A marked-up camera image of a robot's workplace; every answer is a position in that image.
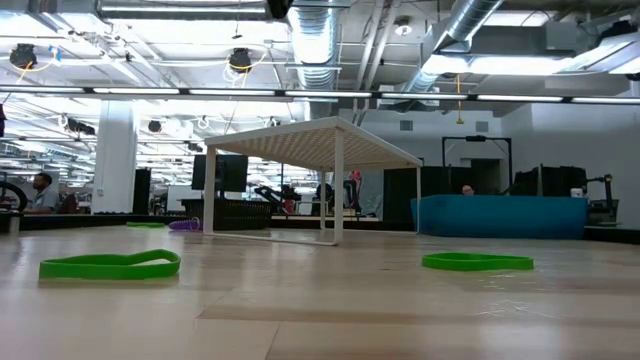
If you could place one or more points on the black mesh basket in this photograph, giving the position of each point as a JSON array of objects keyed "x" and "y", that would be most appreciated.
[{"x": 240, "y": 215}]

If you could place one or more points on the purple spiral coil band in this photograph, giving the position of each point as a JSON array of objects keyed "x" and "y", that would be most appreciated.
[{"x": 182, "y": 226}]

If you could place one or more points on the green rubber band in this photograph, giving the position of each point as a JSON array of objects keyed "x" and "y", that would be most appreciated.
[
  {"x": 145, "y": 225},
  {"x": 100, "y": 270},
  {"x": 475, "y": 265}
]

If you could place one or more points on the blue plastic tray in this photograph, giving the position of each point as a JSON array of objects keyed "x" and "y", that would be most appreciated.
[{"x": 500, "y": 217}]

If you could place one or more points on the black background robot arm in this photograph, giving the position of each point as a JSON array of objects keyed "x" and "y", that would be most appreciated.
[{"x": 608, "y": 190}]

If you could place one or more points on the long ceiling light strip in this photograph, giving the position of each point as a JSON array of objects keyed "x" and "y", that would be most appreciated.
[{"x": 325, "y": 94}]

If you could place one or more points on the white ceiling sensor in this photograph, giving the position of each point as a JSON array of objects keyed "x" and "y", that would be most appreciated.
[{"x": 403, "y": 29}]

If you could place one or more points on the white perforated metal shelf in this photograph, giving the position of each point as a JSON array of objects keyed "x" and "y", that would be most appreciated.
[{"x": 300, "y": 145}]

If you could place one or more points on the black background monitor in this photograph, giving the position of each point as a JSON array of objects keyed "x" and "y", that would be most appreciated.
[{"x": 230, "y": 172}]

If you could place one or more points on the red background robot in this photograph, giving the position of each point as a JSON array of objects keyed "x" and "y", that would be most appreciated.
[{"x": 355, "y": 176}]

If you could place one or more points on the white building column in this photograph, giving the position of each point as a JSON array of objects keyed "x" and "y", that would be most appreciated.
[{"x": 115, "y": 160}]

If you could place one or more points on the black partition panel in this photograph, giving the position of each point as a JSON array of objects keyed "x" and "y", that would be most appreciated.
[{"x": 397, "y": 200}]

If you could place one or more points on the black tall cabinet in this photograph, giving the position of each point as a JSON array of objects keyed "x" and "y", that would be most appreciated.
[{"x": 141, "y": 192}]

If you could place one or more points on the seated person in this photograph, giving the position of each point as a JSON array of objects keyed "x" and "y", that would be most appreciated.
[{"x": 44, "y": 195}]

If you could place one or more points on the black background equipment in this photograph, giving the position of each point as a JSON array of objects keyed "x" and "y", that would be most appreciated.
[{"x": 560, "y": 180}]

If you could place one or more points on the ribbed silver ventilation duct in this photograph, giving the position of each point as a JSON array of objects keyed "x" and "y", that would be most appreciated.
[{"x": 315, "y": 40}]

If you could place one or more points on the smooth silver ventilation duct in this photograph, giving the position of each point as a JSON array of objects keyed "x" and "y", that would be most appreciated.
[{"x": 465, "y": 22}]

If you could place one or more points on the black background stand frame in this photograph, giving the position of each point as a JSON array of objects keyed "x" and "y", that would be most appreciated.
[{"x": 475, "y": 138}]

